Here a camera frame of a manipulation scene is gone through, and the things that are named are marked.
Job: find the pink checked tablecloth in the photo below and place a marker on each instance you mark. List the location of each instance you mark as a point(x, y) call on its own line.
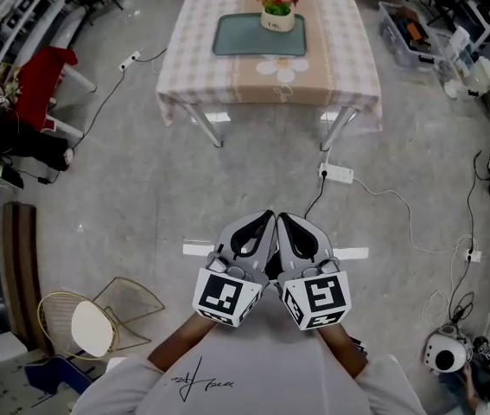
point(192, 59)

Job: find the white round robot head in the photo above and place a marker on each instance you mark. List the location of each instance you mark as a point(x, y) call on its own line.
point(445, 353)

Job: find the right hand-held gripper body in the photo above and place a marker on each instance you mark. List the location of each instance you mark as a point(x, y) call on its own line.
point(322, 294)

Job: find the green plastic tray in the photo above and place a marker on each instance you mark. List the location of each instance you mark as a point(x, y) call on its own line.
point(244, 37)

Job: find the white metal table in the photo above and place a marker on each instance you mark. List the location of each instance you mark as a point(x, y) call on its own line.
point(205, 123)

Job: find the red cloth covered table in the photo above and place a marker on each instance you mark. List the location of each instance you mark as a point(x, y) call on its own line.
point(39, 84)

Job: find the small flower bunch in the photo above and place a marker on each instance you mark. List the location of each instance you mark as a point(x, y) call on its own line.
point(11, 89)

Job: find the small white power strip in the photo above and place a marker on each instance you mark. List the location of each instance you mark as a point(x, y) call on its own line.
point(472, 256)

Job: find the flower pot with colourful flowers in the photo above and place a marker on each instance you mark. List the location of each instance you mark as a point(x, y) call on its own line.
point(277, 23)

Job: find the person's white shirt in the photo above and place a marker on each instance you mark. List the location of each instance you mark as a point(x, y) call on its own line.
point(249, 378)

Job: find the person's right forearm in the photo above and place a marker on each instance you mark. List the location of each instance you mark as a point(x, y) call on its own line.
point(341, 355)

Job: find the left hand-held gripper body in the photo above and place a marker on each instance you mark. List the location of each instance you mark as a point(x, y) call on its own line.
point(216, 292)

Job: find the clear plastic storage bin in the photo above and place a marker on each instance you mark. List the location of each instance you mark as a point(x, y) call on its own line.
point(409, 37)

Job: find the person's left forearm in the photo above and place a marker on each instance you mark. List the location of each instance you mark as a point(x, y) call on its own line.
point(180, 344)

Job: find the white printed mat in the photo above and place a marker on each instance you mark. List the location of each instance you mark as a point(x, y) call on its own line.
point(2, 387)

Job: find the person's black trousers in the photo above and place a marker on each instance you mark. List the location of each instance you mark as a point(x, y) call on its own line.
point(275, 268)

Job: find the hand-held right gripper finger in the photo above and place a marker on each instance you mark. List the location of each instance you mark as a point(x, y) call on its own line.
point(320, 238)
point(283, 244)

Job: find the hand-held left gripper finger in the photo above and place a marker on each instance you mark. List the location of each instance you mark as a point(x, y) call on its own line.
point(226, 237)
point(269, 249)

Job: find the brown wooden board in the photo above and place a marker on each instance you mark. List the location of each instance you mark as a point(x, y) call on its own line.
point(20, 275)

